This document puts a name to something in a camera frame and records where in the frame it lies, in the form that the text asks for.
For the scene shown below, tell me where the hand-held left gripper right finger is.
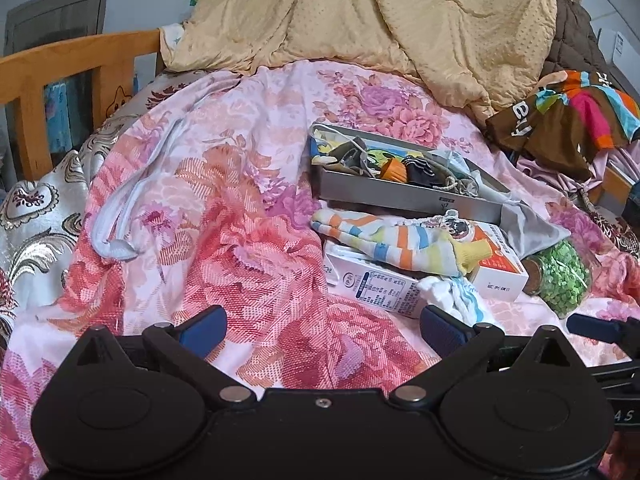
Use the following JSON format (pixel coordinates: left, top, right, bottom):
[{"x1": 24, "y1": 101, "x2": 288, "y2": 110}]
[{"x1": 390, "y1": 304, "x2": 599, "y2": 407}]

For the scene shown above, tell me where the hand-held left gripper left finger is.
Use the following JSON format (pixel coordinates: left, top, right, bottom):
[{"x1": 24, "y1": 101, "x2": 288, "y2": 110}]
[{"x1": 65, "y1": 305, "x2": 258, "y2": 409}]

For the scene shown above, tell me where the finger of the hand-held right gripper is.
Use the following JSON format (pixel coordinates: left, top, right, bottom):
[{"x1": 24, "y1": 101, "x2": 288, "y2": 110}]
[{"x1": 566, "y1": 313, "x2": 640, "y2": 361}]

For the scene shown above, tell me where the grey metal tray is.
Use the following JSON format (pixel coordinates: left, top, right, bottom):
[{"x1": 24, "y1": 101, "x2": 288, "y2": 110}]
[{"x1": 309, "y1": 121, "x2": 516, "y2": 227}]

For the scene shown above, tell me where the white and blue sock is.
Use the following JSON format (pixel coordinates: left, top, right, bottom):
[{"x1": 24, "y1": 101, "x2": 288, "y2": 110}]
[{"x1": 416, "y1": 276, "x2": 498, "y2": 326}]

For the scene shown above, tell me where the jar of green peas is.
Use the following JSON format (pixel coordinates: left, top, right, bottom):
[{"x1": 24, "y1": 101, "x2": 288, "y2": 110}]
[{"x1": 522, "y1": 239, "x2": 596, "y2": 320}]

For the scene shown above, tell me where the white milk carton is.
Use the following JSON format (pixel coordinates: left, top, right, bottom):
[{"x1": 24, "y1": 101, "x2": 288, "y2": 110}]
[{"x1": 324, "y1": 242, "x2": 426, "y2": 320}]

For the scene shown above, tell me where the pink floral bed sheet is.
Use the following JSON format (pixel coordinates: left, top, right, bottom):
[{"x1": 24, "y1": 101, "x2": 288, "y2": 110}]
[{"x1": 0, "y1": 60, "x2": 640, "y2": 480}]

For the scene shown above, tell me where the white and orange box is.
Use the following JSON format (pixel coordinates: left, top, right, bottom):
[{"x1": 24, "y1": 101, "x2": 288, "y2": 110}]
[{"x1": 447, "y1": 222, "x2": 531, "y2": 303}]

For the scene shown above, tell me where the brown floral cloth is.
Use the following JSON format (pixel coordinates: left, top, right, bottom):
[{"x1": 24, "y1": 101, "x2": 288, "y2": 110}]
[{"x1": 575, "y1": 190, "x2": 640, "y2": 256}]

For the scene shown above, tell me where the multicoloured striped sock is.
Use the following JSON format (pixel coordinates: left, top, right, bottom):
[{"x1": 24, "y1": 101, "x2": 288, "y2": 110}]
[{"x1": 311, "y1": 208, "x2": 493, "y2": 277}]

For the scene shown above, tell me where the round cartoon badge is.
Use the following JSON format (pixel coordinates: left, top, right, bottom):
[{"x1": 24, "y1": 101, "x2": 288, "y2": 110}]
[{"x1": 425, "y1": 210, "x2": 476, "y2": 241}]

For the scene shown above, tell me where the silver grey cloth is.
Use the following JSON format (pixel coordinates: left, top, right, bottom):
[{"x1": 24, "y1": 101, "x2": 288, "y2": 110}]
[{"x1": 480, "y1": 170, "x2": 571, "y2": 267}]

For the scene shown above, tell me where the wooden board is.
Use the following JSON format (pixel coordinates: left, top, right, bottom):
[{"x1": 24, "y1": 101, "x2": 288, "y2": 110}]
[{"x1": 590, "y1": 165, "x2": 640, "y2": 211}]

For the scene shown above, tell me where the black striped sock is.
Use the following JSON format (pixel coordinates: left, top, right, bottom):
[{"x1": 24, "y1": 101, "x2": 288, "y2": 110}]
[{"x1": 405, "y1": 156, "x2": 441, "y2": 188}]

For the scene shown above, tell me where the orange block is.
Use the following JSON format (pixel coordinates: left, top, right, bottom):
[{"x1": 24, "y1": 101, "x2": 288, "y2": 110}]
[{"x1": 377, "y1": 157, "x2": 407, "y2": 183}]

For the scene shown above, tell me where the pale pink cloth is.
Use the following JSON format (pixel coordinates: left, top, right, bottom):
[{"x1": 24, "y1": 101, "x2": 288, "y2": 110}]
[{"x1": 515, "y1": 152, "x2": 640, "y2": 196}]

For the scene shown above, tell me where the dark grey sock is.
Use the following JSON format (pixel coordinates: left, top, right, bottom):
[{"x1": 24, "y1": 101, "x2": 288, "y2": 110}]
[{"x1": 312, "y1": 136, "x2": 381, "y2": 176}]

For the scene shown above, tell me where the brown colourful striped garment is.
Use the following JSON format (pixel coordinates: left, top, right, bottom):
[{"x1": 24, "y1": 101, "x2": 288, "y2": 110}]
[{"x1": 485, "y1": 70, "x2": 640, "y2": 181}]

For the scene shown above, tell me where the brown quilted blanket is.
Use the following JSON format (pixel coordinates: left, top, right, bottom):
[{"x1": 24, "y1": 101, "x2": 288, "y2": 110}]
[{"x1": 537, "y1": 0, "x2": 631, "y2": 106}]

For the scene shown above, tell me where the white printed cloth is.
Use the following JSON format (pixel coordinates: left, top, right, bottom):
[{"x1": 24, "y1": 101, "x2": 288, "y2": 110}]
[{"x1": 160, "y1": 25, "x2": 188, "y2": 66}]

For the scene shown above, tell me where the yellow dotted blanket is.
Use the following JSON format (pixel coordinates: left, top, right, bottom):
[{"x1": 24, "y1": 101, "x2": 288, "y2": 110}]
[{"x1": 162, "y1": 0, "x2": 558, "y2": 121}]

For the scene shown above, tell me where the grey door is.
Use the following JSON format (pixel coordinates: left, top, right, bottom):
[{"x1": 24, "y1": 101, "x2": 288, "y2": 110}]
[{"x1": 5, "y1": 0, "x2": 111, "y2": 56}]

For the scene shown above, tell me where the white braided cord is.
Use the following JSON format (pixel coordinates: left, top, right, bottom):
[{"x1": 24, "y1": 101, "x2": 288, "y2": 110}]
[{"x1": 440, "y1": 170, "x2": 481, "y2": 196}]

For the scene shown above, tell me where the wooden bed frame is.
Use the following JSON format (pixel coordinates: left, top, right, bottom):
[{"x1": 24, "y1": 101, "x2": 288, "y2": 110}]
[{"x1": 0, "y1": 30, "x2": 166, "y2": 183}]

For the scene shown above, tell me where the white wall appliance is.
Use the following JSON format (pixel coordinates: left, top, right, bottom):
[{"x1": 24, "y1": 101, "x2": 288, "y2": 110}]
[{"x1": 597, "y1": 27, "x2": 640, "y2": 68}]

